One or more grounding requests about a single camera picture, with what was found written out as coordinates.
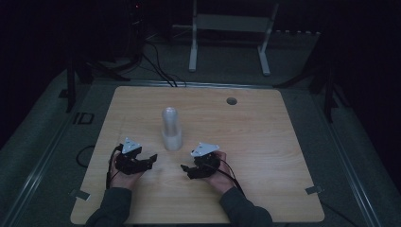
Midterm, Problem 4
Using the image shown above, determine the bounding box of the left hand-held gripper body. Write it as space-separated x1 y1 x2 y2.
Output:
113 136 151 175

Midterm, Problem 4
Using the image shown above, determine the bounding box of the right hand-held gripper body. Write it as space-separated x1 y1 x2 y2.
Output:
190 142 220 178

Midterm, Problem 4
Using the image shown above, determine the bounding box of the translucent white plastic bottle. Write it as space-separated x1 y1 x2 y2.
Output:
161 106 183 152

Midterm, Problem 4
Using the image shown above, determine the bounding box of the person's left hand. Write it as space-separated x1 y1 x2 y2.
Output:
108 154 146 191

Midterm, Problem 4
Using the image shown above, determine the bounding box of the person's right hand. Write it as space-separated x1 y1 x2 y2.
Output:
202 150 236 195

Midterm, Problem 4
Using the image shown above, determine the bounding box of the grey tape strip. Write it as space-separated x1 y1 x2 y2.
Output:
305 185 324 196
69 188 92 201

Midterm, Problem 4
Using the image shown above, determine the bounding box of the black tripod stand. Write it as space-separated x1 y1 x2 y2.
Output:
273 31 349 125
58 56 131 114

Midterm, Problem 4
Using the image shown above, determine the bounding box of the dark computer tower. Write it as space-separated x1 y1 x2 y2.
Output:
124 0 147 61

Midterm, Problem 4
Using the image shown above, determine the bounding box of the white metal stand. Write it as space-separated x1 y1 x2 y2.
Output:
188 0 281 77

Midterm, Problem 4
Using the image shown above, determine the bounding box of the white power strip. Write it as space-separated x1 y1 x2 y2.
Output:
274 29 322 36

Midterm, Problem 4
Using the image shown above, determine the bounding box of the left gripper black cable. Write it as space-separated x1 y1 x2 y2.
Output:
105 144 125 190

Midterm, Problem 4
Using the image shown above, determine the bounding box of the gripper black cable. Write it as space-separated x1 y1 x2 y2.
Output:
217 158 246 195
105 144 125 190

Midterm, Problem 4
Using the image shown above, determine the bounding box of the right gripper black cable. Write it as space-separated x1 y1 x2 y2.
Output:
217 158 246 195

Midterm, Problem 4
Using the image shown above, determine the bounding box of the black looped cable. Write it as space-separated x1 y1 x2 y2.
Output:
76 144 96 168

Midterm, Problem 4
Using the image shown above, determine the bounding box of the black floor cable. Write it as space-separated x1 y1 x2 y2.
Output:
141 40 187 88

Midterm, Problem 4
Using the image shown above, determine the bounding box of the thin black cable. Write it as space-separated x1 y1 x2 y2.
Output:
321 201 361 227

